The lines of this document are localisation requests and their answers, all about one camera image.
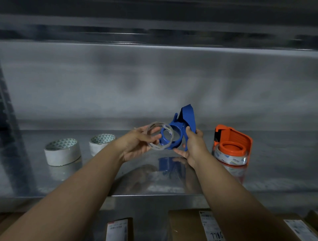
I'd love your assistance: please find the smooth white tape roll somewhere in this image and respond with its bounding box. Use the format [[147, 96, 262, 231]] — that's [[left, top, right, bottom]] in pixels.
[[44, 138, 82, 167]]

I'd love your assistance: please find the person's right hand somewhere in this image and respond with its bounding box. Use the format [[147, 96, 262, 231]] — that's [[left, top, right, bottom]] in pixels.
[[173, 126, 212, 169]]

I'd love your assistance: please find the narrow cardboard box handwritten label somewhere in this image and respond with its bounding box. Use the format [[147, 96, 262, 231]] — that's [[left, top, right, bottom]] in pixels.
[[105, 217, 134, 241]]

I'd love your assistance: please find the wide cardboard box handwritten label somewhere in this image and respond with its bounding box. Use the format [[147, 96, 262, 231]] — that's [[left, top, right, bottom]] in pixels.
[[168, 209, 227, 241]]

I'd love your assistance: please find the person's left forearm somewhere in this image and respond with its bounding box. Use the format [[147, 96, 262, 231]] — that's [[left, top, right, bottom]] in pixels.
[[0, 143, 125, 241]]

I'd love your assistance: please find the grey metal shelving rack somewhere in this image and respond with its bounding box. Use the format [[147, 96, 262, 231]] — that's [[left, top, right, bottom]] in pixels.
[[0, 0, 318, 241]]

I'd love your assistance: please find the orange tape dispenser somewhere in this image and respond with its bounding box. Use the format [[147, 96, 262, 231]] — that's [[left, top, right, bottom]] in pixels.
[[213, 124, 253, 166]]

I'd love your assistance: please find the person's right forearm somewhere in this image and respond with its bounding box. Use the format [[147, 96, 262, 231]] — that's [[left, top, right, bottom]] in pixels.
[[193, 151, 301, 241]]

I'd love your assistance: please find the transparent tape roll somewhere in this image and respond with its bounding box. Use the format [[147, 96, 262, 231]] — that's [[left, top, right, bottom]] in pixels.
[[145, 121, 174, 151], [214, 145, 249, 166]]

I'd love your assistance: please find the person's left hand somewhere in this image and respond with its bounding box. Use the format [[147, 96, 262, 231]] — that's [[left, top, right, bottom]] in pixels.
[[117, 125, 162, 163]]

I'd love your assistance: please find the blue tape dispenser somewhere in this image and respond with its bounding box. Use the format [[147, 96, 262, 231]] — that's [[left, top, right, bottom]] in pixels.
[[159, 104, 197, 152]]

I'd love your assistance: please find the cardboard box printed label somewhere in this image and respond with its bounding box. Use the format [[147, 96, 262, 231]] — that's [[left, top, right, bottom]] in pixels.
[[276, 210, 318, 241]]

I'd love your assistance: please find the large cardboard box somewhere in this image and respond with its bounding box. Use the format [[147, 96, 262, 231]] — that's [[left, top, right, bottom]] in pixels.
[[0, 212, 25, 236]]

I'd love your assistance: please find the wrinkled white tape roll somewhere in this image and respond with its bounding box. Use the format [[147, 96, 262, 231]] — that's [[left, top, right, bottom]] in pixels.
[[89, 133, 117, 157]]

